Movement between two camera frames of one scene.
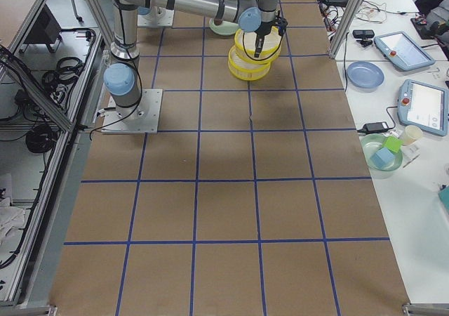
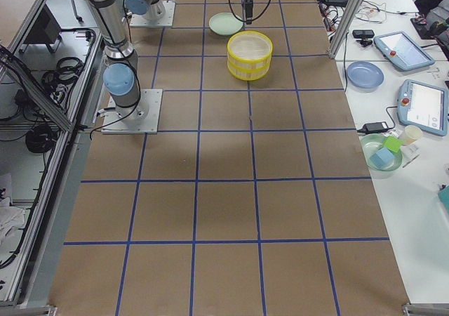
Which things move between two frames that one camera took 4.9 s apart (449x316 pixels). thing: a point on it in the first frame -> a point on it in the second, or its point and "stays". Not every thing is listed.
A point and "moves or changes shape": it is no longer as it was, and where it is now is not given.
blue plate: (365, 74) stays
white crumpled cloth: (11, 218) stays
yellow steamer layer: (244, 42) moves or changes shape
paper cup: (412, 133) stays
